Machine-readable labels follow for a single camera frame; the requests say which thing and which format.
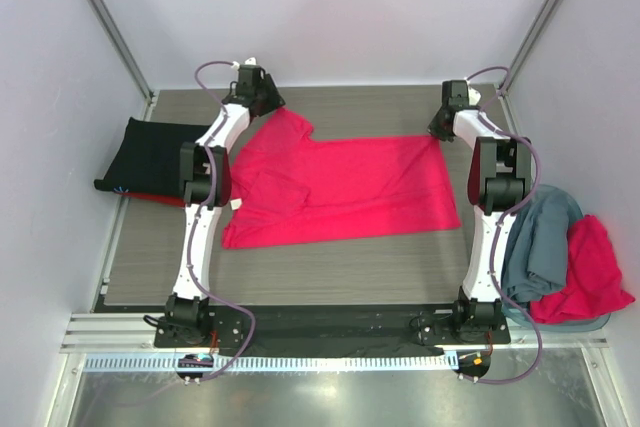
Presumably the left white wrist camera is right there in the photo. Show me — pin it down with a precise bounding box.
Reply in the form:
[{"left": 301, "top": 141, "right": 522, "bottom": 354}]
[{"left": 231, "top": 57, "right": 257, "bottom": 70}]

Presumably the grey blue t shirt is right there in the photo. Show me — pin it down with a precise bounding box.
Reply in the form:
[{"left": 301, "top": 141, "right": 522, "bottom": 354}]
[{"left": 502, "top": 185, "right": 584, "bottom": 304}]

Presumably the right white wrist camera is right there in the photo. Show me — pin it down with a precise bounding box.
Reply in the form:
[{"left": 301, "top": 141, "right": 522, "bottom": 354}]
[{"left": 466, "top": 79, "right": 481, "bottom": 106}]

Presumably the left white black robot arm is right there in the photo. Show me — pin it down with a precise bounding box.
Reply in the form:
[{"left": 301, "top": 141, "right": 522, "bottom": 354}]
[{"left": 156, "top": 58, "right": 284, "bottom": 346}]

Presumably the blue plastic basket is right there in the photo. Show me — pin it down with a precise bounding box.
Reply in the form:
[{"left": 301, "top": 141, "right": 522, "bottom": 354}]
[{"left": 502, "top": 181, "right": 615, "bottom": 333}]

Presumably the pink t shirt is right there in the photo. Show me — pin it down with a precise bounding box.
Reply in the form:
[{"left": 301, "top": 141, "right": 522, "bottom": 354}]
[
  {"left": 222, "top": 109, "right": 461, "bottom": 249},
  {"left": 530, "top": 215, "right": 635, "bottom": 324}
]

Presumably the aluminium frame post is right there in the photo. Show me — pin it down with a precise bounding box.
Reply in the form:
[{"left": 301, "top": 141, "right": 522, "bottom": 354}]
[
  {"left": 501, "top": 0, "right": 563, "bottom": 94},
  {"left": 87, "top": 0, "right": 154, "bottom": 105}
]

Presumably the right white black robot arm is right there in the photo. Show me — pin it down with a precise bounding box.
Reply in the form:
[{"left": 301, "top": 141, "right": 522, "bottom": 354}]
[{"left": 428, "top": 80, "right": 532, "bottom": 343}]

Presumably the left aluminium frame post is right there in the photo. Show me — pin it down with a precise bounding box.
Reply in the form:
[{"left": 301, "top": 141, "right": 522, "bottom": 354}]
[{"left": 87, "top": 0, "right": 154, "bottom": 105}]

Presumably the slotted white cable duct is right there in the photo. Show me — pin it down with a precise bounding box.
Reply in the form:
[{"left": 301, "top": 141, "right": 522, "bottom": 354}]
[{"left": 84, "top": 352, "right": 458, "bottom": 374}]

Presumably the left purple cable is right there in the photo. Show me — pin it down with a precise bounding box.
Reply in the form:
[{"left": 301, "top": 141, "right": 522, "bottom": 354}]
[{"left": 142, "top": 60, "right": 257, "bottom": 381}]

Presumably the black t shirt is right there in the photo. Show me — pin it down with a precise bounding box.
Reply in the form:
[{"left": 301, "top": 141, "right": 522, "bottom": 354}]
[{"left": 94, "top": 118, "right": 209, "bottom": 203}]

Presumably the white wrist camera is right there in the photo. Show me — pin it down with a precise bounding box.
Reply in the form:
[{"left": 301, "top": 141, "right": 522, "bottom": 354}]
[
  {"left": 231, "top": 57, "right": 257, "bottom": 70},
  {"left": 466, "top": 79, "right": 481, "bottom": 106}
]

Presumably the right aluminium frame post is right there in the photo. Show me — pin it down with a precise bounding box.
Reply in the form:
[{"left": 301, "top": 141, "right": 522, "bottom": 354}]
[{"left": 501, "top": 0, "right": 563, "bottom": 94}]

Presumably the white t shirt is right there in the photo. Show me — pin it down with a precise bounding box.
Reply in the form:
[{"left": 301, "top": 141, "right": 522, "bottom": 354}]
[{"left": 230, "top": 198, "right": 242, "bottom": 210}]

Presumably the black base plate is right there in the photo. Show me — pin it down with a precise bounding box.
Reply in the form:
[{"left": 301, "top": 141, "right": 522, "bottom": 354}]
[{"left": 144, "top": 304, "right": 511, "bottom": 358}]

